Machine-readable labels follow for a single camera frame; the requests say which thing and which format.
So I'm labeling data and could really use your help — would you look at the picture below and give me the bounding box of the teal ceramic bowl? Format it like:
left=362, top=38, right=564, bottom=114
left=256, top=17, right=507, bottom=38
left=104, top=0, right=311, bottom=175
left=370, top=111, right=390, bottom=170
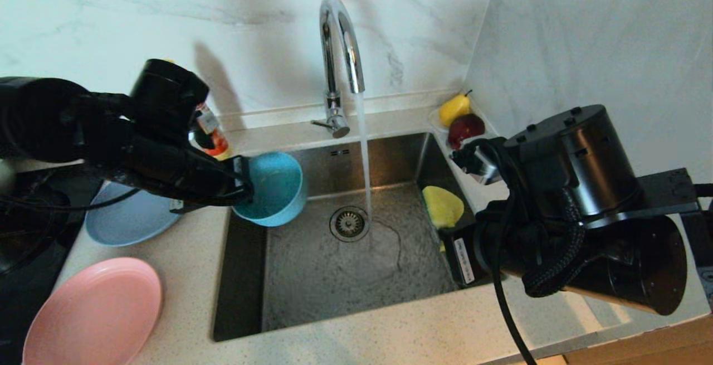
left=233, top=152, right=308, bottom=227

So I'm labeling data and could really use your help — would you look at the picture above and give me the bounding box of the yellow fish-shaped sponge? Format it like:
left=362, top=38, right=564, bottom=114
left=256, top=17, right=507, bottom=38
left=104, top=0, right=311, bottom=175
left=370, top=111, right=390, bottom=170
left=422, top=186, right=465, bottom=229

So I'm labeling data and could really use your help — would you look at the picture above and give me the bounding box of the yellow orange dish soap bottle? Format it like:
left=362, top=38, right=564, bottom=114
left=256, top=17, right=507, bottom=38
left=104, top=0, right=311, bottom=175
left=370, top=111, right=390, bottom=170
left=192, top=128, right=232, bottom=161

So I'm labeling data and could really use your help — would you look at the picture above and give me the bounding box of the chrome faucet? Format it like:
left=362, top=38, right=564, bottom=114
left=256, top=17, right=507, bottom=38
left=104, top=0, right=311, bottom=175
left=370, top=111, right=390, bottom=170
left=311, top=0, right=366, bottom=139

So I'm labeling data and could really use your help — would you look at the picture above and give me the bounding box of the metal sink drain strainer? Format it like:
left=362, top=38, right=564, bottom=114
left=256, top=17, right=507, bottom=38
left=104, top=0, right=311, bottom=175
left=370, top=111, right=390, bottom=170
left=330, top=207, right=370, bottom=243

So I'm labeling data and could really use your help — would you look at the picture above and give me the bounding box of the stainless steel sink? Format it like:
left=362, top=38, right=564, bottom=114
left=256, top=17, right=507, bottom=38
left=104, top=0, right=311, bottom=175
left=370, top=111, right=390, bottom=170
left=213, top=133, right=509, bottom=342

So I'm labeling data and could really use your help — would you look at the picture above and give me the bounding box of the blue plastic plate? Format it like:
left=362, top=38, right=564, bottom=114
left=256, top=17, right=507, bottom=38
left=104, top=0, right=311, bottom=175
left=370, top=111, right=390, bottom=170
left=85, top=181, right=184, bottom=247

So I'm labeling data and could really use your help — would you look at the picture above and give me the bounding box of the dark red apple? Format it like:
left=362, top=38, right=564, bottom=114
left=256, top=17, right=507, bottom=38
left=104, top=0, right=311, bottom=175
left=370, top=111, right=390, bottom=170
left=447, top=114, right=485, bottom=149

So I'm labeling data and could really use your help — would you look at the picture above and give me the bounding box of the small white dish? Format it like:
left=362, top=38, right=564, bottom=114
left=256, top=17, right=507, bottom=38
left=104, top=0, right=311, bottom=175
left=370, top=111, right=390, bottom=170
left=428, top=108, right=449, bottom=133

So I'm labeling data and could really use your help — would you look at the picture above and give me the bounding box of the running water stream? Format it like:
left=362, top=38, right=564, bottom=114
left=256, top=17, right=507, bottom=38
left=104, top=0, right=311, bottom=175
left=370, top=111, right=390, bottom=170
left=355, top=93, right=375, bottom=218

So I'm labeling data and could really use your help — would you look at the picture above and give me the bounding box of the yellow pear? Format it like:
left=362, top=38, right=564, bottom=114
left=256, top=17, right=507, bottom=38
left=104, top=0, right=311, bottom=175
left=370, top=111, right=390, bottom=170
left=438, top=90, right=472, bottom=128

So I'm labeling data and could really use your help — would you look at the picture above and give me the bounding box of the pink plastic plate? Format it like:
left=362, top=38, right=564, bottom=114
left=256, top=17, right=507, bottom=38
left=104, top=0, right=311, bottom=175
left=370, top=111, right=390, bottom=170
left=22, top=257, right=163, bottom=365

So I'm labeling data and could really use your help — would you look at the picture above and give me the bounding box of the black induction cooktop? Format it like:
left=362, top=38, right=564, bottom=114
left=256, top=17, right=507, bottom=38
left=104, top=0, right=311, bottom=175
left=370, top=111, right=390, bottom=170
left=0, top=164, right=104, bottom=365

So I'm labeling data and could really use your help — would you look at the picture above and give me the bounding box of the wooden cabinet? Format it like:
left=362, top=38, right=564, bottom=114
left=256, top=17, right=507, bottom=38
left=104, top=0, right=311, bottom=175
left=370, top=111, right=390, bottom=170
left=563, top=320, right=713, bottom=365

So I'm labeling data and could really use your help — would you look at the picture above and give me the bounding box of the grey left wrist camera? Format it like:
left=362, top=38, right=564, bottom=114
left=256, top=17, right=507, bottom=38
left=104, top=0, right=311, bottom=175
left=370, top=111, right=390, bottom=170
left=195, top=108, right=220, bottom=134

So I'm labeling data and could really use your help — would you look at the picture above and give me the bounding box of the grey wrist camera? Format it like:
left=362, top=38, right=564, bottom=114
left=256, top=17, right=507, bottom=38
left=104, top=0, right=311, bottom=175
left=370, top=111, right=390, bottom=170
left=195, top=108, right=220, bottom=134
left=450, top=139, right=505, bottom=186

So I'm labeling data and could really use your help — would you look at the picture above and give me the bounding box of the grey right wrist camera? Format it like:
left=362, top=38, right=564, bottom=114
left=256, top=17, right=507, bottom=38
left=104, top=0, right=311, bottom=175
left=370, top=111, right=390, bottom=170
left=450, top=139, right=505, bottom=186

